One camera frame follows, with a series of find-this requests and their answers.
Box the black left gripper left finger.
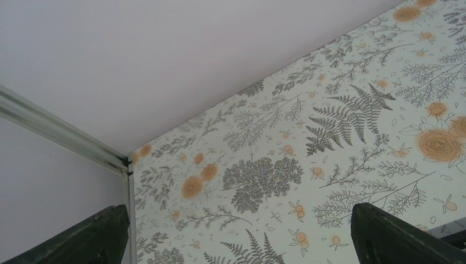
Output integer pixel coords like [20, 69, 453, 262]
[5, 204, 130, 263]

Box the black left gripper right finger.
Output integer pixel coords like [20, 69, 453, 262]
[351, 203, 465, 263]

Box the aluminium corner frame post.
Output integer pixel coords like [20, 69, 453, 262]
[1, 87, 135, 261]

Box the floral patterned table mat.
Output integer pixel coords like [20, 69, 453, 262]
[133, 1, 465, 263]

